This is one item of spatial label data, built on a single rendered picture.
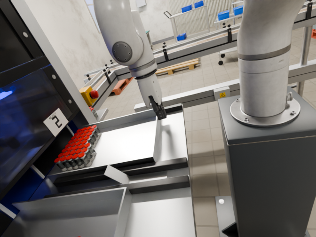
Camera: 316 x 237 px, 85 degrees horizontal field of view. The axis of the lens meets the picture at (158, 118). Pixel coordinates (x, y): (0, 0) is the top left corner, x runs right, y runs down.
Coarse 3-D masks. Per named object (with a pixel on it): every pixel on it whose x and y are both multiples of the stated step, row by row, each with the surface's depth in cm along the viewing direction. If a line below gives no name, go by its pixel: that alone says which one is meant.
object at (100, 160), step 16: (144, 112) 68; (112, 128) 71; (128, 128) 67; (144, 128) 63; (96, 144) 64; (112, 144) 61; (128, 144) 58; (144, 144) 55; (96, 160) 56; (112, 160) 54; (128, 160) 46; (144, 160) 46; (48, 176) 52; (64, 176) 52
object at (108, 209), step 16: (96, 192) 41; (112, 192) 40; (128, 192) 40; (32, 208) 47; (48, 208) 45; (64, 208) 44; (80, 208) 42; (96, 208) 41; (112, 208) 40; (128, 208) 38; (16, 224) 44; (32, 224) 43; (48, 224) 41; (64, 224) 40; (80, 224) 39; (96, 224) 37; (112, 224) 36
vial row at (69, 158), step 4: (88, 128) 67; (84, 132) 65; (88, 132) 65; (84, 136) 63; (80, 140) 61; (76, 144) 60; (80, 144) 60; (76, 148) 57; (72, 152) 56; (68, 156) 55; (72, 156) 55; (68, 160) 54; (72, 160) 54; (72, 164) 55; (76, 164) 55; (76, 168) 56
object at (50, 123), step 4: (56, 112) 58; (60, 112) 59; (52, 116) 56; (56, 116) 57; (60, 116) 59; (64, 116) 61; (48, 120) 54; (52, 120) 55; (56, 120) 57; (60, 120) 59; (64, 120) 60; (48, 124) 54; (52, 124) 55; (64, 124) 60; (48, 128) 53; (52, 128) 55; (56, 128) 56; (60, 128) 58; (52, 132) 54; (56, 132) 56
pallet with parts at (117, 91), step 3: (132, 78) 437; (120, 81) 401; (123, 81) 395; (126, 81) 407; (129, 81) 421; (117, 84) 390; (120, 84) 382; (126, 84) 409; (114, 87) 376; (117, 87) 369; (123, 87) 396; (114, 90) 367; (117, 90) 365; (120, 90) 376; (117, 93) 370; (120, 93) 375
